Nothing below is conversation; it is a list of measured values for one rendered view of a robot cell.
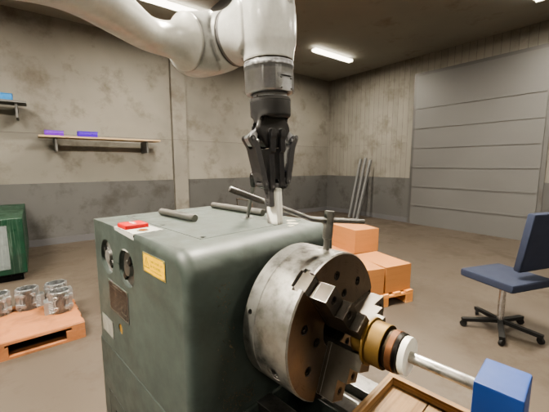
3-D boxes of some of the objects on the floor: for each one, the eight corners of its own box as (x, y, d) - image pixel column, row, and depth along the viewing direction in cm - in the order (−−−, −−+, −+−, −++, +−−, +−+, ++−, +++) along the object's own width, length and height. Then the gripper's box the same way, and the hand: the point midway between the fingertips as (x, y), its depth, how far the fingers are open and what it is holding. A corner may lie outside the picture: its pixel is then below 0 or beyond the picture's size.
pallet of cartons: (423, 297, 340) (427, 235, 331) (366, 320, 290) (368, 248, 281) (342, 266, 440) (344, 219, 432) (289, 279, 390) (289, 226, 382)
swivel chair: (555, 334, 265) (571, 210, 251) (538, 360, 229) (555, 218, 215) (475, 308, 313) (484, 203, 299) (449, 327, 276) (458, 208, 262)
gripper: (256, 89, 50) (264, 233, 54) (308, 96, 59) (310, 220, 63) (229, 96, 56) (237, 227, 60) (279, 102, 65) (283, 216, 69)
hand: (274, 205), depth 61 cm, fingers closed
